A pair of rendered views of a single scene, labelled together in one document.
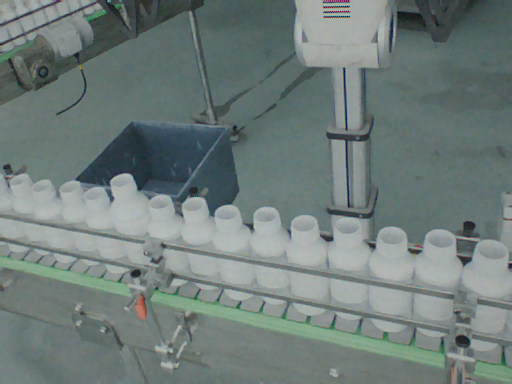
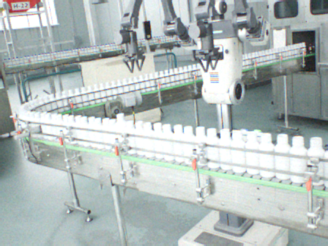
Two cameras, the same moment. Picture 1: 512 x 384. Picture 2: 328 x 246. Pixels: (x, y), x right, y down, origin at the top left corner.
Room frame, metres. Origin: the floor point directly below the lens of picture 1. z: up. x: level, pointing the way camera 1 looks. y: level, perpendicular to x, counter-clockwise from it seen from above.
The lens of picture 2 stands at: (-0.98, -0.40, 1.60)
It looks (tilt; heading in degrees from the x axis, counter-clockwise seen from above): 15 degrees down; 12
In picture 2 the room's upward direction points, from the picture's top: 7 degrees counter-clockwise
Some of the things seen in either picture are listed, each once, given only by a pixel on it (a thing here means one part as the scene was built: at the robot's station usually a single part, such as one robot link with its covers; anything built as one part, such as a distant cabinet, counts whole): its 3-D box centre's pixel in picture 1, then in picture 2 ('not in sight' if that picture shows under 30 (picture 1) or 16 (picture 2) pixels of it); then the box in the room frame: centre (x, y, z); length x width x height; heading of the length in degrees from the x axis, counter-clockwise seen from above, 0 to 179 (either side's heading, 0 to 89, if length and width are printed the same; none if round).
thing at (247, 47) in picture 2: not in sight; (250, 44); (7.65, -0.90, 0.96); 0.82 x 0.50 x 1.91; 133
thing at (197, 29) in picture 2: not in sight; (200, 23); (0.58, -0.29, 1.59); 0.12 x 0.09 x 0.12; 152
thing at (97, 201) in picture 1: (109, 230); (115, 135); (0.73, 0.22, 1.08); 0.06 x 0.06 x 0.17
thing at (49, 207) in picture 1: (57, 221); (99, 133); (0.79, 0.32, 1.08); 0.06 x 0.06 x 0.17
